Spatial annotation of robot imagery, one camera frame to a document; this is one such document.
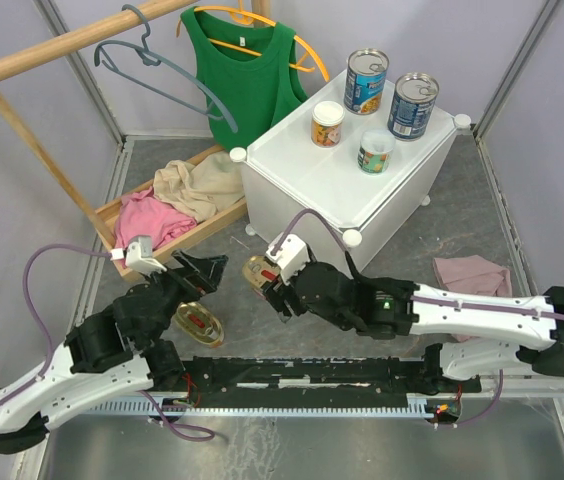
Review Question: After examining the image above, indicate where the mauve pink cloth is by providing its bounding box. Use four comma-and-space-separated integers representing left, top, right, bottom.
432, 254, 513, 344

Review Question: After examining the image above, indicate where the wooden clothes rack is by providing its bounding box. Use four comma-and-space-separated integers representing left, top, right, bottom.
0, 0, 273, 284

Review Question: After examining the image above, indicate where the yellow labelled can white lid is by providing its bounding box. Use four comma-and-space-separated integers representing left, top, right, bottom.
311, 101, 345, 147

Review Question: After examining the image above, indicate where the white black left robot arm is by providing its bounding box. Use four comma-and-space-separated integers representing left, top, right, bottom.
0, 251, 228, 455

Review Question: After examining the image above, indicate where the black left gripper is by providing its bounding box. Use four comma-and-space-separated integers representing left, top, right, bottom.
141, 247, 229, 347

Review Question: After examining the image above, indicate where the beige crumpled cloth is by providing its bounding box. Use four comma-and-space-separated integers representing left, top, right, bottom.
153, 151, 244, 223

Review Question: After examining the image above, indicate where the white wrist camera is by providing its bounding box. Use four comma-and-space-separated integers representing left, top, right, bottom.
110, 235, 167, 276
265, 234, 311, 285

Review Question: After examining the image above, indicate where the green tank top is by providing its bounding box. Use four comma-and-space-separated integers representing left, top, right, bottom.
179, 5, 309, 150

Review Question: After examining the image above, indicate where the pink crumpled cloth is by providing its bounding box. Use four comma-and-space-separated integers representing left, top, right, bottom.
114, 187, 197, 250

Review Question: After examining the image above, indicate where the blue labelled open-top can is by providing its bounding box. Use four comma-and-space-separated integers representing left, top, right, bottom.
387, 72, 439, 141

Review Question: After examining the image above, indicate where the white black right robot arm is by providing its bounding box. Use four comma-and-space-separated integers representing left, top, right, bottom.
254, 260, 564, 391

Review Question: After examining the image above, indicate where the white plastic cube cabinet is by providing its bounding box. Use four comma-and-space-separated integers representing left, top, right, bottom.
240, 73, 471, 272

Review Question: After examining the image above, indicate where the light blue cable duct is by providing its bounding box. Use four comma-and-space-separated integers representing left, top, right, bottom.
86, 394, 452, 419

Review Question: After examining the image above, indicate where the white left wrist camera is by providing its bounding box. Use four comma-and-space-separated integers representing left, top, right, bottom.
110, 235, 167, 276

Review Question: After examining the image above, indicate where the green labelled can white lid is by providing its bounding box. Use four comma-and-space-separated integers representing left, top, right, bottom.
357, 129, 396, 175

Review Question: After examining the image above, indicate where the blue chicken noodle soup can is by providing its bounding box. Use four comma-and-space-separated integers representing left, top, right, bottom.
344, 48, 389, 115

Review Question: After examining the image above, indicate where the orange clothes hanger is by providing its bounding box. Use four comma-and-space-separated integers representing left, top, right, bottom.
176, 5, 331, 82

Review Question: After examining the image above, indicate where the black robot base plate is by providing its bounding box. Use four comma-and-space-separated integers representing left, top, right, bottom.
154, 357, 482, 408

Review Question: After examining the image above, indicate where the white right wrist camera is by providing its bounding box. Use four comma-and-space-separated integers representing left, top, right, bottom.
265, 234, 311, 285

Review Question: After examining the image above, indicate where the grey blue clothes hanger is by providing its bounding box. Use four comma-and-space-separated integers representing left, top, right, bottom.
93, 3, 239, 133

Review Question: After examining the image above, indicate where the gold sardine tin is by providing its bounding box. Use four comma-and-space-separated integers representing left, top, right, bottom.
242, 255, 280, 302
172, 302, 224, 348

